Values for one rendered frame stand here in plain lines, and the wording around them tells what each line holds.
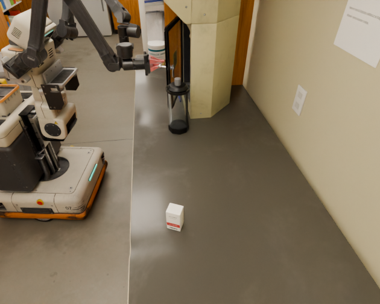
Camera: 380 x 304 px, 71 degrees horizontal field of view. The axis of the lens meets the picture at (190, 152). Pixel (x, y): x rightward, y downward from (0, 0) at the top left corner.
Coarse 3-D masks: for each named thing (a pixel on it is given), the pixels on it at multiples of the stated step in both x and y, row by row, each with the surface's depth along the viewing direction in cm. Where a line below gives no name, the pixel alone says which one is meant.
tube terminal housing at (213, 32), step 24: (192, 0) 107; (216, 0) 109; (240, 0) 122; (192, 24) 113; (216, 24) 114; (192, 48) 119; (216, 48) 122; (192, 72) 127; (216, 72) 130; (192, 96) 134; (216, 96) 140
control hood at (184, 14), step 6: (168, 0) 106; (174, 0) 106; (180, 0) 107; (186, 0) 107; (174, 6) 108; (180, 6) 108; (186, 6) 108; (174, 12) 109; (180, 12) 110; (186, 12) 110; (180, 18) 111; (186, 18) 111
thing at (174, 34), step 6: (174, 18) 128; (168, 24) 120; (180, 24) 139; (174, 30) 129; (180, 30) 141; (174, 36) 131; (180, 36) 142; (174, 42) 132; (180, 42) 144; (174, 48) 134; (180, 48) 146; (174, 54) 135; (180, 54) 148; (174, 60) 137; (180, 60) 150; (174, 66) 138; (180, 66) 152; (174, 72) 140; (180, 72) 154; (168, 108) 140
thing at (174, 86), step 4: (176, 80) 118; (180, 80) 119; (172, 84) 120; (176, 84) 119; (180, 84) 120; (184, 84) 120; (168, 88) 120; (172, 88) 118; (176, 88) 117; (180, 88) 118; (184, 88) 118
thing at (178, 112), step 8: (168, 96) 122; (176, 96) 119; (184, 96) 120; (168, 104) 126; (176, 104) 122; (184, 104) 123; (176, 112) 124; (184, 112) 125; (176, 120) 127; (184, 120) 128; (176, 128) 130
